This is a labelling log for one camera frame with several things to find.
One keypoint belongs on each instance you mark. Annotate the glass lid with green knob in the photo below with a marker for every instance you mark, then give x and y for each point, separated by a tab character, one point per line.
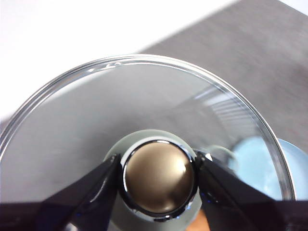
79	125

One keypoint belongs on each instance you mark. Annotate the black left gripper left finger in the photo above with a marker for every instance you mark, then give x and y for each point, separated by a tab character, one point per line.
79	204

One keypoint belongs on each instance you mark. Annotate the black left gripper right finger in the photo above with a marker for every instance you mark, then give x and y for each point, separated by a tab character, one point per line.
235	207

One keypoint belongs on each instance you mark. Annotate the blue round plate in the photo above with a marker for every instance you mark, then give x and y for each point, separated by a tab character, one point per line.
292	168

